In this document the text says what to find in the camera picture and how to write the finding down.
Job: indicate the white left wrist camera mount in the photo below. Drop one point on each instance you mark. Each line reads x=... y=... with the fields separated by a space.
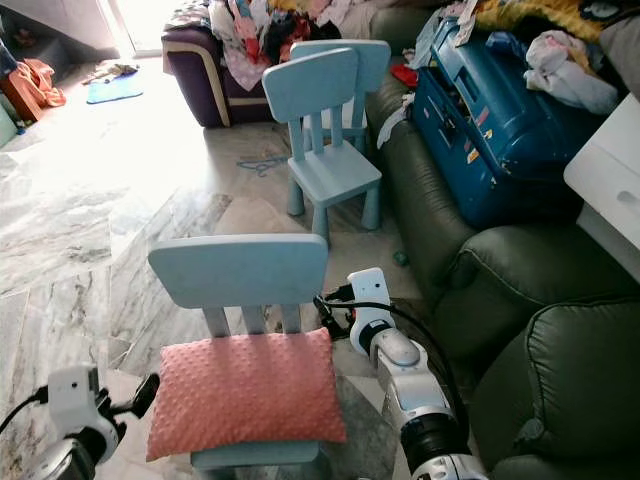
x=75 y=400

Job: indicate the white hanging cloth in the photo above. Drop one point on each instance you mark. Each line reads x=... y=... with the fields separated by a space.
x=396 y=120

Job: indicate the light blue child chair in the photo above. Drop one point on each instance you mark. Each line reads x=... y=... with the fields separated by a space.
x=330 y=170
x=375 y=60
x=235 y=270

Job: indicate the pink dotted pillow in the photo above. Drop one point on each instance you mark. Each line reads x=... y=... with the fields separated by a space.
x=240 y=390

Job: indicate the white pink garment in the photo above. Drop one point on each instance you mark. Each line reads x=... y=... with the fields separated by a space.
x=565 y=70

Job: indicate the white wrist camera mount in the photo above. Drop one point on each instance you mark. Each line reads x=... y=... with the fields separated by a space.
x=75 y=400
x=365 y=290

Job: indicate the orange bag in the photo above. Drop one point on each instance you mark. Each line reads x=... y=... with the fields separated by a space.
x=35 y=90

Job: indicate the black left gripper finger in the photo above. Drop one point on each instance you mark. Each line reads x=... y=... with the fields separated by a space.
x=148 y=394

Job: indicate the red cloth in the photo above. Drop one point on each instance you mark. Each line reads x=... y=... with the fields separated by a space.
x=404 y=75

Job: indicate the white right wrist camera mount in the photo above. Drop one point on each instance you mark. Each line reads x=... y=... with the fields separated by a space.
x=365 y=290

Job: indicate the blue hard suitcase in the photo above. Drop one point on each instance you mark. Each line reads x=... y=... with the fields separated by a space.
x=500 y=130

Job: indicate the dark brown cloth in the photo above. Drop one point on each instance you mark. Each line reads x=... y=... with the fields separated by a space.
x=625 y=55

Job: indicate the white box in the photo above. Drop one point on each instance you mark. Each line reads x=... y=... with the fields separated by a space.
x=610 y=180

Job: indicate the yellow blanket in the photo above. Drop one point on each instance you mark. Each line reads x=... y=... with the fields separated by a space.
x=540 y=15

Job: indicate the blue floor mat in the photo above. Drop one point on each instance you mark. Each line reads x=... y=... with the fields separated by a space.
x=115 y=90

